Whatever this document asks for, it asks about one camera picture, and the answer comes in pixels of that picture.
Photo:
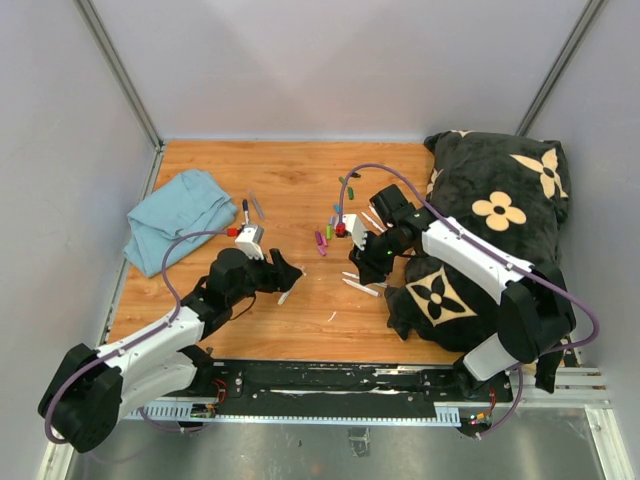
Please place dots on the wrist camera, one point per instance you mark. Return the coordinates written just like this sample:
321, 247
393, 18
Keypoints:
350, 225
247, 239

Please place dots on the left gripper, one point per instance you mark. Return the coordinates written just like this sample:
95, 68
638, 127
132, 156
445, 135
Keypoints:
288, 272

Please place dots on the beige cap marker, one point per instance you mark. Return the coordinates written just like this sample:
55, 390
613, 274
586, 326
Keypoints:
284, 296

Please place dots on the dark blue marker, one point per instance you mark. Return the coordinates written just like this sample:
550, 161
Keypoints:
246, 212

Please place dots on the grey clear pen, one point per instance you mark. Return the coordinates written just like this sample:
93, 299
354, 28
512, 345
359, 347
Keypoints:
256, 205

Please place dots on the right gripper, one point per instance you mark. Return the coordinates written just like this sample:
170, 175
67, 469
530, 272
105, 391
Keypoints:
370, 270

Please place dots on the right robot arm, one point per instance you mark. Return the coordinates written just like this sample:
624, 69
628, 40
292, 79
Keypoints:
534, 311

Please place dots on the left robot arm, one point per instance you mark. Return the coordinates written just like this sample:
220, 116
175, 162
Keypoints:
93, 389

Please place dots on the black floral pillow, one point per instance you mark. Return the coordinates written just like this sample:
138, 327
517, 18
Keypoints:
512, 192

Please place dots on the light blue cloth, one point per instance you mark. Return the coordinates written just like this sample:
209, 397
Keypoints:
176, 219

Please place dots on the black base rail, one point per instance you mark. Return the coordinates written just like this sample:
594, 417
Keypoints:
352, 394

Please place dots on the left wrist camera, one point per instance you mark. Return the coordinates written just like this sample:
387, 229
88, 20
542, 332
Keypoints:
247, 239

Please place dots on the green cap marker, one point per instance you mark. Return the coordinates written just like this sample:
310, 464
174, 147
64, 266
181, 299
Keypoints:
372, 222

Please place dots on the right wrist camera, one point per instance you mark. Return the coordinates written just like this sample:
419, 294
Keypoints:
350, 225

